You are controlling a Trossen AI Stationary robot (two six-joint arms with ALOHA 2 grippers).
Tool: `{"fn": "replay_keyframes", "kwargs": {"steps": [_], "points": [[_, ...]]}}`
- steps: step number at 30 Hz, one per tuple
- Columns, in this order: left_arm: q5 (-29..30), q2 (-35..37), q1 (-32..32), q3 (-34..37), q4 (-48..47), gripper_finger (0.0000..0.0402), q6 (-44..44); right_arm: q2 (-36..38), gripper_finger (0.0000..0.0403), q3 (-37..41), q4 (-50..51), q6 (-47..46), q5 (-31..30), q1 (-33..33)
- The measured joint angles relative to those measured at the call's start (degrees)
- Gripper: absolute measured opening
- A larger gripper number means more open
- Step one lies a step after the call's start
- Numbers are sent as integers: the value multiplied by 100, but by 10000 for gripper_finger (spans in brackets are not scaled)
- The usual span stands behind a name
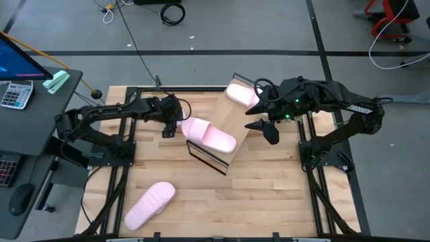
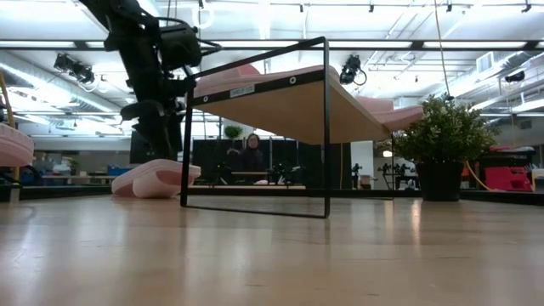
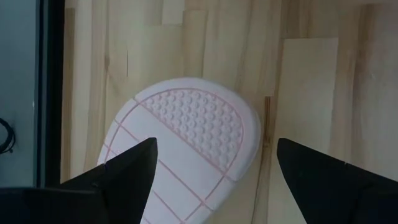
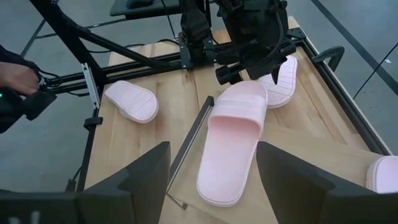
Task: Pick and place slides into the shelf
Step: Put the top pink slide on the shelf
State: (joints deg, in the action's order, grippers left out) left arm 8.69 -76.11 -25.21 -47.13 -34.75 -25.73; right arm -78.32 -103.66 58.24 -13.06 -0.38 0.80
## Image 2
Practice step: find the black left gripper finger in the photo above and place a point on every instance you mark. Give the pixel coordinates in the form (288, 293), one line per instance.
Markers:
(144, 111)
(174, 132)

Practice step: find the pink rubber slide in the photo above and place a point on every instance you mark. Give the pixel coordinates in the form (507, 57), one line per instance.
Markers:
(399, 119)
(149, 180)
(15, 146)
(255, 83)

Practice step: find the wooden shelf with black frame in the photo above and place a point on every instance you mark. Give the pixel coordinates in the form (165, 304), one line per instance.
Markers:
(297, 115)

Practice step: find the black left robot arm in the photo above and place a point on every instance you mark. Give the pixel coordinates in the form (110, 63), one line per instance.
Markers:
(119, 21)

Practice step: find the green background plant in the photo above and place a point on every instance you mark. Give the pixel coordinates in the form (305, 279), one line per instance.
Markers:
(234, 132)

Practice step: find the person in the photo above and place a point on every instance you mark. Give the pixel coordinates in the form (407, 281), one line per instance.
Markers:
(251, 159)

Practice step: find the small background plant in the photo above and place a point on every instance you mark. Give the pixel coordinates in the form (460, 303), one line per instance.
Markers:
(75, 163)

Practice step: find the black partition panels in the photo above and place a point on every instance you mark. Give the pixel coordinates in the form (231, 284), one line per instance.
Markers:
(293, 163)

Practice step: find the green potted plant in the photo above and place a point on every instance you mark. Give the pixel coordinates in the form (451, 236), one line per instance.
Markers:
(446, 136)

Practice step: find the red and black cart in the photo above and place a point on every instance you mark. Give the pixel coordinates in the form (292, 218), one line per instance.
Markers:
(508, 178)

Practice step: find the black ceiling device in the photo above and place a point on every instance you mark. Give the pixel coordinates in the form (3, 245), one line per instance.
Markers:
(515, 77)

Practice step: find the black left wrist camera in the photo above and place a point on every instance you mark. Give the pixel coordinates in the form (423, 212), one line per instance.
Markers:
(180, 47)

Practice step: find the black ceiling camera rig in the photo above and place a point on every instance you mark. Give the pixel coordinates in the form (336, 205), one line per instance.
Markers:
(76, 70)

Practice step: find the white wall vent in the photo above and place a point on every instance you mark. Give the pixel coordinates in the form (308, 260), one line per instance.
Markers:
(485, 63)

